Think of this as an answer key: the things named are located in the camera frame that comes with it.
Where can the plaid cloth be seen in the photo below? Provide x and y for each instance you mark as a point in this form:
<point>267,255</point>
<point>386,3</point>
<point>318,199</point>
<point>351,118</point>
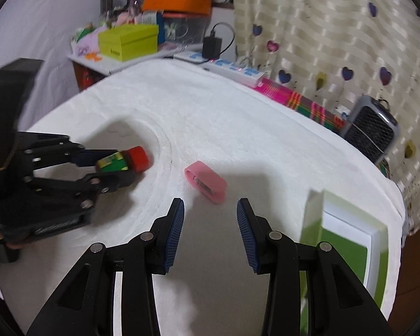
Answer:
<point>294,99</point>

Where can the black power adapter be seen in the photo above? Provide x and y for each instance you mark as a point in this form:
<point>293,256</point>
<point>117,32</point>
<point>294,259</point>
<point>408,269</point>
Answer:
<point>210,47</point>

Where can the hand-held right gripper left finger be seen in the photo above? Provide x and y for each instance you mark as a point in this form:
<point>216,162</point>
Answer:
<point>175,234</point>

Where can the pink plush toy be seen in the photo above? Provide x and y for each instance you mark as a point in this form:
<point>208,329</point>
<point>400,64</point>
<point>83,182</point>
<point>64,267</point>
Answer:
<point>126,17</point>

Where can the orange box lid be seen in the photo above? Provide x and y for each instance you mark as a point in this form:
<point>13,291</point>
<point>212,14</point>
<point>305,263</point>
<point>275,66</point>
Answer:
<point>175,3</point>

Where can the white side table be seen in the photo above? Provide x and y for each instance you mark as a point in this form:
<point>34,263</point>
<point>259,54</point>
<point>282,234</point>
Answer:
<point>108,66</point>

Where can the heart-print curtain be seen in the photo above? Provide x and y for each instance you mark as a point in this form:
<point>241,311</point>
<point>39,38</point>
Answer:
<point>318,24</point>

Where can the glass jar dark lid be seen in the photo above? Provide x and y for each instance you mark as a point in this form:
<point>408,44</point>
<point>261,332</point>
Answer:
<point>106,1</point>

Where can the pale pink cloth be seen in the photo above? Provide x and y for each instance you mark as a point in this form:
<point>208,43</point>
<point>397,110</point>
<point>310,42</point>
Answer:
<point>85,45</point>

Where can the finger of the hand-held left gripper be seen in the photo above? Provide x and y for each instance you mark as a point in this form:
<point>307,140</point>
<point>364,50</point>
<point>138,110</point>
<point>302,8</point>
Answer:
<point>115,180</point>
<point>84,157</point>

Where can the small white blue carton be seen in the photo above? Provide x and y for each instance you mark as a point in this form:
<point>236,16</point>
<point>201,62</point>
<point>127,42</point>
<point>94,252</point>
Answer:
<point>151,18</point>

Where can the lime green shoebox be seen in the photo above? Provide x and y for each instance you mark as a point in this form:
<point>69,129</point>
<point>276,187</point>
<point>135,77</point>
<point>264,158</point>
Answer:
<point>126,45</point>

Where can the green cardboard box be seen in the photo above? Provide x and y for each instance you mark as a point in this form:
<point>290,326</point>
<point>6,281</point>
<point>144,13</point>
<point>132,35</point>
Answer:
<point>343,252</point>

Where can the grey fan heater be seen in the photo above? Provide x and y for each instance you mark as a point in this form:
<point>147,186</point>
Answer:
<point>367,133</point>

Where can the white power strip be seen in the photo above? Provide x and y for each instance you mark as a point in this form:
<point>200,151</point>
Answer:
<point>238,73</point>

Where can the pink plastic clip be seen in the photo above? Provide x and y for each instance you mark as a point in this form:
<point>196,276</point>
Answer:
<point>203,171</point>

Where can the small red-capped bottle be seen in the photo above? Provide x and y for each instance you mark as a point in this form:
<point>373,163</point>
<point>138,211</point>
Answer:
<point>138,159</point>

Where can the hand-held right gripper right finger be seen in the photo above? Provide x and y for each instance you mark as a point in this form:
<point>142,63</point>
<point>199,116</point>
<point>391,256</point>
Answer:
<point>246,234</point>

